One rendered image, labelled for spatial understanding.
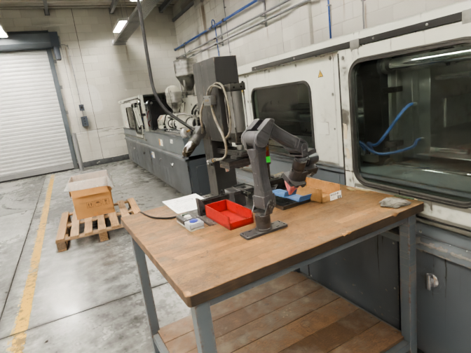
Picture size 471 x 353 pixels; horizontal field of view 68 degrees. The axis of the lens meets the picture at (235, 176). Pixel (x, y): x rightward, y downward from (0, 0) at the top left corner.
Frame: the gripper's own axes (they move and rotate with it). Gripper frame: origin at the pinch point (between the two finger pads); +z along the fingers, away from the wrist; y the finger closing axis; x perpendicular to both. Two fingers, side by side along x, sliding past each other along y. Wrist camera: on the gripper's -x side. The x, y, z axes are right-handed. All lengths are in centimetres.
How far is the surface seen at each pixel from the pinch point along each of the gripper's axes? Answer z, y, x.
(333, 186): 1.3, -2.4, -25.7
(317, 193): 1.3, -4.1, -14.2
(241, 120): -18.9, 37.1, 9.2
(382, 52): -59, 15, -45
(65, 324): 154, 68, 109
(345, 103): -28, 26, -47
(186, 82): 164, 456, -142
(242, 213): 9.1, 2.9, 22.8
